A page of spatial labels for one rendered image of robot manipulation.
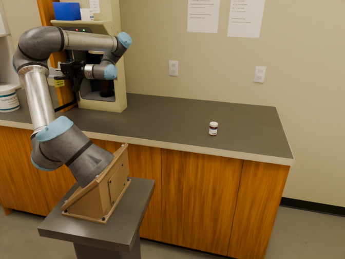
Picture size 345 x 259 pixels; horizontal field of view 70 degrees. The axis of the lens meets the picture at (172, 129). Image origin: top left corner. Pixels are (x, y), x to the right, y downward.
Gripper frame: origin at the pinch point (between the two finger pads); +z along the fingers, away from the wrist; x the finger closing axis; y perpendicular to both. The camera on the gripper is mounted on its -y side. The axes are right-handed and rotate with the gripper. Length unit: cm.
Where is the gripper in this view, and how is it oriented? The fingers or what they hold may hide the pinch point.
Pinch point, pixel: (51, 74)
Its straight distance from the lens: 147.2
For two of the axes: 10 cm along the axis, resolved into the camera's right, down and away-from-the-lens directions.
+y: -0.1, -8.1, -5.8
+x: -1.0, 5.8, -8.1
